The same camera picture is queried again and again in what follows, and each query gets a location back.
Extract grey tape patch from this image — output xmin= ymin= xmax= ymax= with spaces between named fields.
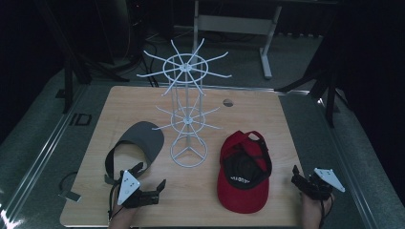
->
xmin=58 ymin=190 xmax=82 ymax=203

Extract red baseball cap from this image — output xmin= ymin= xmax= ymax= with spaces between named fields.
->
xmin=217 ymin=130 xmax=273 ymax=215

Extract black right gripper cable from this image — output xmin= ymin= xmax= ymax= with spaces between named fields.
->
xmin=319 ymin=195 xmax=334 ymax=229

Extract dark computer tower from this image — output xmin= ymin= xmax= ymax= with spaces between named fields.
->
xmin=127 ymin=0 xmax=151 ymax=55

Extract person's left hand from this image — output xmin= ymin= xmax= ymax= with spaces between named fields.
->
xmin=108 ymin=206 xmax=138 ymax=229

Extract bundle of black floor cables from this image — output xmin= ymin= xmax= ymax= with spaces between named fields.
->
xmin=139 ymin=31 xmax=160 ymax=89

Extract thin black floor cable loop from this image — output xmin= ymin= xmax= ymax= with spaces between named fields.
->
xmin=58 ymin=171 xmax=79 ymax=192

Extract metal floor rail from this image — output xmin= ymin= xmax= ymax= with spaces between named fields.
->
xmin=314 ymin=92 xmax=380 ymax=229
xmin=0 ymin=85 xmax=90 ymax=229

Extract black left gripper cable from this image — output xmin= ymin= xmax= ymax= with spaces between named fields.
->
xmin=108 ymin=184 xmax=125 ymax=222

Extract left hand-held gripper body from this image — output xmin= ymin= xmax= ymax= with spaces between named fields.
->
xmin=111 ymin=170 xmax=160 ymax=209

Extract black tripod stand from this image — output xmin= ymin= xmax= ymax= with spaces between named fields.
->
xmin=41 ymin=0 xmax=130 ymax=114
xmin=275 ymin=18 xmax=354 ymax=128

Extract black floor bracket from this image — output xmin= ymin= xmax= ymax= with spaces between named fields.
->
xmin=69 ymin=113 xmax=93 ymax=126

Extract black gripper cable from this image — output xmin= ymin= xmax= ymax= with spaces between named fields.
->
xmin=108 ymin=184 xmax=125 ymax=222
xmin=319 ymin=195 xmax=334 ymax=229

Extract white metal desk frame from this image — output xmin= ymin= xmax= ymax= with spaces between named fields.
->
xmin=192 ymin=0 xmax=338 ymax=80

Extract grey sun visor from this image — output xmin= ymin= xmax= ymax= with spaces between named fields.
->
xmin=104 ymin=120 xmax=165 ymax=185

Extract white wire display rack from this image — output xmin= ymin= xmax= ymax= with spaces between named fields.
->
xmin=137 ymin=37 xmax=233 ymax=169

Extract person's right hand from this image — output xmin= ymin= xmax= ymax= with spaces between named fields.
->
xmin=302 ymin=194 xmax=336 ymax=229

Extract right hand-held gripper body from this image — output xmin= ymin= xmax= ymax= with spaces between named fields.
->
xmin=302 ymin=168 xmax=346 ymax=201

